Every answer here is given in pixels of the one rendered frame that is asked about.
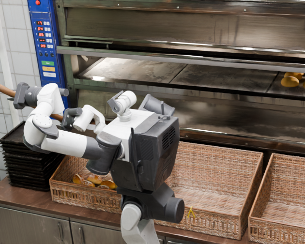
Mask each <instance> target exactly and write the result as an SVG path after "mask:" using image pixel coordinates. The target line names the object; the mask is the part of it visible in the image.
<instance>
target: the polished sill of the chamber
mask: <svg viewBox="0 0 305 244"><path fill-rule="evenodd" d="M74 83H75V84H78V85H87V86H97V87H107V88H116V89H126V90H136V91H145V92H158V93H168V94H177V95H187V96H197V97H206V98H216V99H226V100H235V101H245V102H254V103H264V104H273V105H283V106H292V107H305V96H296V95H286V94H276V93H265V92H255V91H241V90H230V89H220V88H209V87H199V86H189V85H179V84H168V83H158V82H148V81H137V80H127V79H117V78H107V77H96V76H82V75H78V76H76V77H75V78H74Z"/></svg>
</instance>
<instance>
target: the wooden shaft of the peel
mask: <svg viewBox="0 0 305 244"><path fill-rule="evenodd" d="M0 92H2V93H4V94H6V95H8V96H10V97H12V98H14V97H15V93H16V92H15V91H13V90H11V89H9V88H7V87H5V86H3V85H1V84H0ZM50 117H52V118H54V119H56V120H58V121H60V122H62V119H63V116H61V115H59V114H51V115H50Z"/></svg>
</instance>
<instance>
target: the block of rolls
mask: <svg viewBox="0 0 305 244"><path fill-rule="evenodd" d="M302 75H304V73H294V72H286V73H285V75H284V78H283V79H282V80H281V84H282V86H284V87H297V86H298V85H299V80H301V79H302ZM303 87H304V88H305V82H304V83H303Z"/></svg>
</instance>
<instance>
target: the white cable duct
mask: <svg viewBox="0 0 305 244"><path fill-rule="evenodd" d="M0 61H1V65H2V71H3V76H4V81H5V86H6V87H7V88H9V89H11V90H13V89H14V88H13V83H12V78H11V72H10V67H9V62H8V57H7V52H6V46H5V41H4V36H3V31H2V25H1V20H0ZM8 101H9V100H8ZM9 106H10V111H11V116H12V121H13V126H14V128H15V127H16V126H17V125H18V124H20V121H19V116H18V111H17V109H15V108H14V105H13V101H9Z"/></svg>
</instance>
